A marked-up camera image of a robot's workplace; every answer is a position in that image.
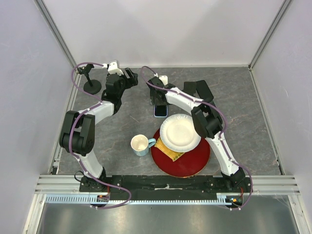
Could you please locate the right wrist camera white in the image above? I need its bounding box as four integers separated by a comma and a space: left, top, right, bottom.
158, 76, 168, 85

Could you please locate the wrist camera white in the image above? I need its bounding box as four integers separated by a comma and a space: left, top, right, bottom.
102, 60, 124, 76
158, 76, 168, 85

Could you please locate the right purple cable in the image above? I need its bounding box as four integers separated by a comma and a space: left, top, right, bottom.
140, 65, 254, 211

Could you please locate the black round-base clamp stand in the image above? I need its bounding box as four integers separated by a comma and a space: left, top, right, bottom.
77, 63, 102, 95

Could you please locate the aluminium frame profile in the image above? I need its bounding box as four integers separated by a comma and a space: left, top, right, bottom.
35, 175, 300, 195

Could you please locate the blue cable duct rail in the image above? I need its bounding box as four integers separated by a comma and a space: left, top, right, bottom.
45, 194, 232, 205

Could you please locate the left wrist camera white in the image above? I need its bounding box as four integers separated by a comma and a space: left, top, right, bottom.
102, 60, 124, 76

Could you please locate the light blue mug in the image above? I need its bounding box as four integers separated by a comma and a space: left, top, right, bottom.
130, 135, 156, 156

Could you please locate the blue case smartphone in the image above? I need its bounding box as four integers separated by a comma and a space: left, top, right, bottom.
154, 105, 168, 118

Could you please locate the purple cable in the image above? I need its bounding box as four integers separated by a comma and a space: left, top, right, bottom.
69, 61, 134, 210
140, 65, 254, 211

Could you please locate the black case smartphone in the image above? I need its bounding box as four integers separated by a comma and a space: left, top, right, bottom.
196, 80, 214, 103

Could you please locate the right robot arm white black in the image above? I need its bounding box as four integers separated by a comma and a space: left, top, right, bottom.
146, 76, 245, 192

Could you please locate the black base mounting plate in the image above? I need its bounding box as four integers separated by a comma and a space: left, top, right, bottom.
79, 174, 252, 201

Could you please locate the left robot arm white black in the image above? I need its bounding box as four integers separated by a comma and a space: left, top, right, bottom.
59, 68, 138, 192

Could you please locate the white paper plate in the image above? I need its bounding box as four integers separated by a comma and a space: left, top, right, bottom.
159, 114, 201, 153

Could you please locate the red round tray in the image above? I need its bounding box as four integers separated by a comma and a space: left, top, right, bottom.
151, 138, 211, 178

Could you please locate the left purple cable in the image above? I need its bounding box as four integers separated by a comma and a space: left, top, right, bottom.
69, 61, 134, 210

